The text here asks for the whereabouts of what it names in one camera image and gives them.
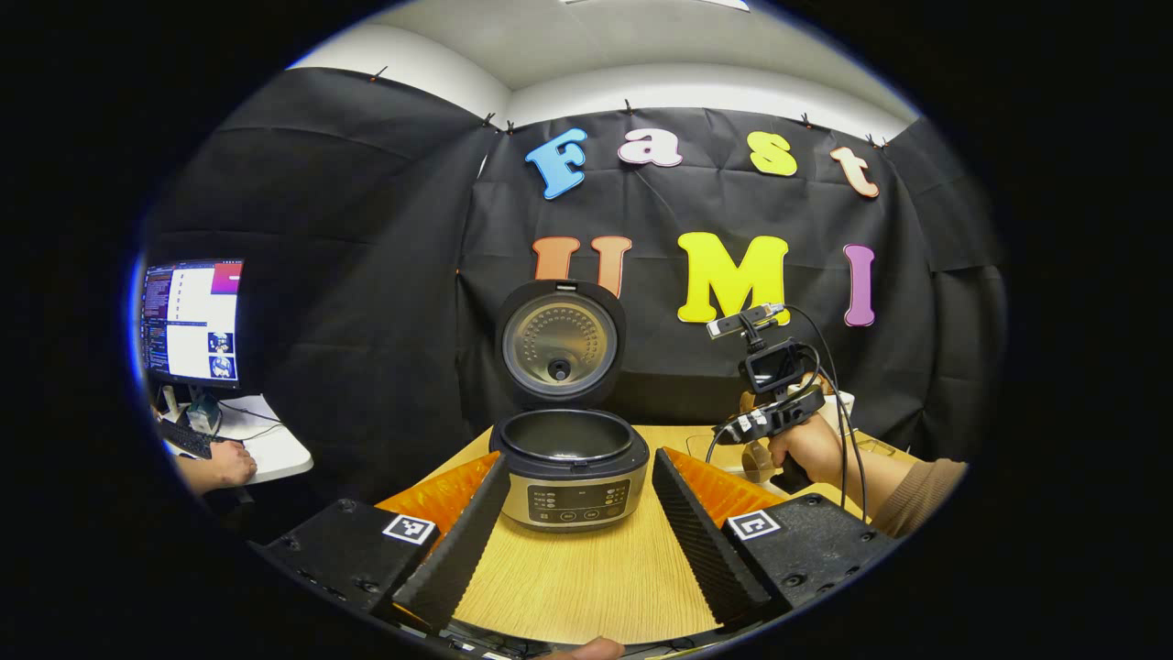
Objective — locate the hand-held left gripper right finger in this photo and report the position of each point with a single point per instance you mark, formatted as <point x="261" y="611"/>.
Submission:
<point x="701" y="536"/>

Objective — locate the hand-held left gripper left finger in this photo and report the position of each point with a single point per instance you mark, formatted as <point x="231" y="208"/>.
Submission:
<point x="458" y="541"/>

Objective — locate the wooden spoon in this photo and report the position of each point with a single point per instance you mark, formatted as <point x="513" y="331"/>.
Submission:
<point x="759" y="463"/>

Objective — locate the black silver rice cooker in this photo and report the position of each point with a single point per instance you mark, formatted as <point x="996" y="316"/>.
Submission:
<point x="568" y="477"/>

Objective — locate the white toaster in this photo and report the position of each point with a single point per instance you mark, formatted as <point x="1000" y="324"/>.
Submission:
<point x="838" y="408"/>

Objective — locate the white side desk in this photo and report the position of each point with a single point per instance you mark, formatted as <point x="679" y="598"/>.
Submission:
<point x="275" y="454"/>

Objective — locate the black backdrop cloth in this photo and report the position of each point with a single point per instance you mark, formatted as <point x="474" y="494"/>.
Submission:
<point x="367" y="275"/>

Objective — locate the monitor stand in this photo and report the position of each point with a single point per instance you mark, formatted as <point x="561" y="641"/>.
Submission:
<point x="203" y="414"/>

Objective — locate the black keyboard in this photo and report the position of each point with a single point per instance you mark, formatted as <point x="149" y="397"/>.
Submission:
<point x="186" y="438"/>

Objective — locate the computer monitor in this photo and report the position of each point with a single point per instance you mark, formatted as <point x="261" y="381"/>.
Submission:
<point x="197" y="321"/>

